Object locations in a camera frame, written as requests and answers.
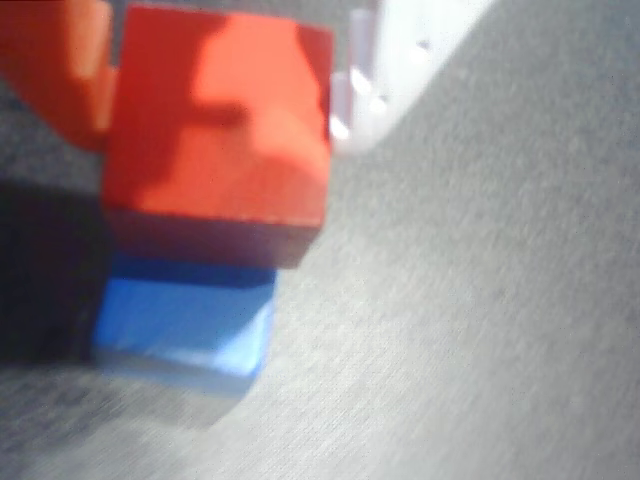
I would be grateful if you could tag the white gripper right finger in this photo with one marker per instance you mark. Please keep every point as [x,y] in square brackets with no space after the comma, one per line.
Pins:
[400,60]

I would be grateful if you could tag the red cube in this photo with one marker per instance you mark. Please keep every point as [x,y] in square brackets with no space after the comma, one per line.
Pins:
[220,130]

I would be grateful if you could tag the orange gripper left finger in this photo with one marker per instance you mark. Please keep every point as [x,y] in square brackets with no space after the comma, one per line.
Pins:
[55,65]

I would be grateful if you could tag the blue cube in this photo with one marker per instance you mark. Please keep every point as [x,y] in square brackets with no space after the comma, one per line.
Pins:
[190,325]

